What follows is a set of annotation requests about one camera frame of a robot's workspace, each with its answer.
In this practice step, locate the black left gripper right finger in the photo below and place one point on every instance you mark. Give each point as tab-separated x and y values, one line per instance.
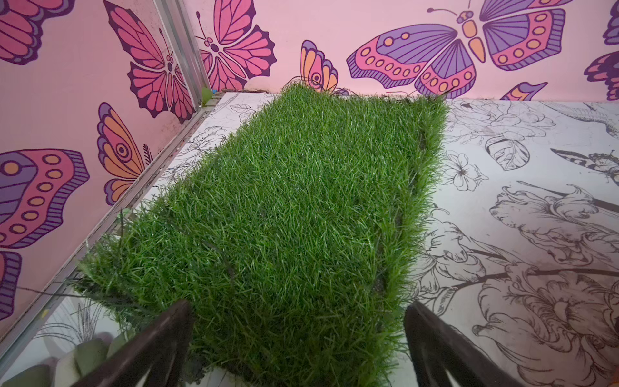
443	357

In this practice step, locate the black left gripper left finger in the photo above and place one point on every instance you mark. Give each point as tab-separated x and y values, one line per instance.
154	357

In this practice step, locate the green artificial grass mat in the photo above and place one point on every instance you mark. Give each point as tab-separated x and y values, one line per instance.
293	241

